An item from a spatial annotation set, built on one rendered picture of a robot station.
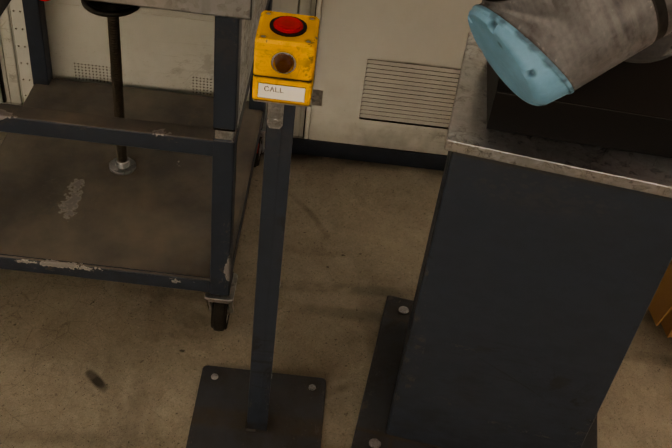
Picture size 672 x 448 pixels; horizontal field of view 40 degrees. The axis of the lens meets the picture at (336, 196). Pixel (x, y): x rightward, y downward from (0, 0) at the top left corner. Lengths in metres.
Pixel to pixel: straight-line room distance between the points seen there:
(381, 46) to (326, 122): 0.27
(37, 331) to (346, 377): 0.65
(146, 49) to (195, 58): 0.12
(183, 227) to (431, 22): 0.75
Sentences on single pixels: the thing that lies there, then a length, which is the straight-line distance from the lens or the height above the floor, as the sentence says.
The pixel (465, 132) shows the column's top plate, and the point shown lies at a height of 0.75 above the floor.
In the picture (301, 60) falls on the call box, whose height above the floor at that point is 0.88.
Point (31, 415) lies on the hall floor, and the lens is 1.91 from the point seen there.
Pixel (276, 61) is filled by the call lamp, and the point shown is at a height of 0.88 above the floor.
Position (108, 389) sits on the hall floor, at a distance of 1.93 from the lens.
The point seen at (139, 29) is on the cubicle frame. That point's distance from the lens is 2.33.
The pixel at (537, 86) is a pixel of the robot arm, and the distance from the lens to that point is 1.10.
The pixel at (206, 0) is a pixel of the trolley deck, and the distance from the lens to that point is 1.46.
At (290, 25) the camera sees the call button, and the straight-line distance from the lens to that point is 1.23.
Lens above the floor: 1.53
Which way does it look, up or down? 41 degrees down
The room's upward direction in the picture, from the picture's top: 8 degrees clockwise
